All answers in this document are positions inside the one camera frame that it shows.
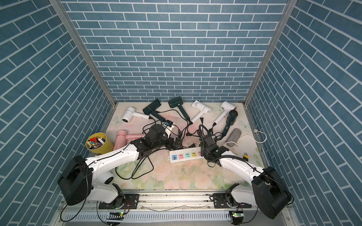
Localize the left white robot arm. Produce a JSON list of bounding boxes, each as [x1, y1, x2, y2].
[[58, 124, 174, 206]]

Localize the yellow black utility knife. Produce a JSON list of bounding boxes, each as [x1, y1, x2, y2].
[[243, 153, 249, 162]]

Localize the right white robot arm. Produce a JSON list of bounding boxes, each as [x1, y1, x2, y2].
[[200, 135, 294, 219]]

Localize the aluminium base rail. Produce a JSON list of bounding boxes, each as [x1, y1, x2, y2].
[[56, 190, 292, 224]]

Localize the white glossy hair dryer right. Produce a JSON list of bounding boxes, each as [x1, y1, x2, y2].
[[213, 101, 237, 126]]

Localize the black power cord with plug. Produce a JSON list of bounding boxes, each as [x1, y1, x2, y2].
[[169, 117, 224, 147]]

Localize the dark green dryer right corner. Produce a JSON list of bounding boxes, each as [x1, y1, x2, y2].
[[222, 110, 238, 138]]

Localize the dark green dryer angled nozzle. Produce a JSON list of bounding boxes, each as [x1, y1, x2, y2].
[[142, 99, 166, 122]]

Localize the dark green dryer centre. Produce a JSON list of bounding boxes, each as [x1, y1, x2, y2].
[[168, 96, 190, 121]]

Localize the white wall cable connector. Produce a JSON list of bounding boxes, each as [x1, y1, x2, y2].
[[247, 129, 268, 144]]

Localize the pink hair dryer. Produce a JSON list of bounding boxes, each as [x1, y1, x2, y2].
[[113, 130, 145, 151]]

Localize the yellow cup of pens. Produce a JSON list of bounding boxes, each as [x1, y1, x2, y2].
[[85, 132, 114, 155]]

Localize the white power strip coloured sockets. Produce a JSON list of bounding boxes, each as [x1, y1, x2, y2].
[[168, 148, 203, 163]]

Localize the white folding hair dryer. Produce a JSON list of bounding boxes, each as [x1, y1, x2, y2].
[[190, 100, 211, 124]]

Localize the white hair dryer far left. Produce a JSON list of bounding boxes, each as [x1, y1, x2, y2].
[[122, 107, 150, 123]]

